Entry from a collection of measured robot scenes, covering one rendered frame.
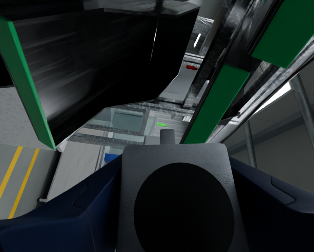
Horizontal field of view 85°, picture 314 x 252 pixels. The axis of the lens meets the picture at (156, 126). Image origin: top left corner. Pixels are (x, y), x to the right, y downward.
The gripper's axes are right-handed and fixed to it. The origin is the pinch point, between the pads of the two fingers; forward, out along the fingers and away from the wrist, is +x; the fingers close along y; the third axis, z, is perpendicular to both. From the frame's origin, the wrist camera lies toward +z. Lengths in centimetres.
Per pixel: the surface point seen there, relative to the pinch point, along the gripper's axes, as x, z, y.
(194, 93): 24.1, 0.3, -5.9
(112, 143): 129, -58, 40
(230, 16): 17.1, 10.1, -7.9
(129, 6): 17.0, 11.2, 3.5
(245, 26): 22.6, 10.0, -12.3
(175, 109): 26.2, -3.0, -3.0
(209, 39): 38.9, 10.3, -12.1
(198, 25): 128, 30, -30
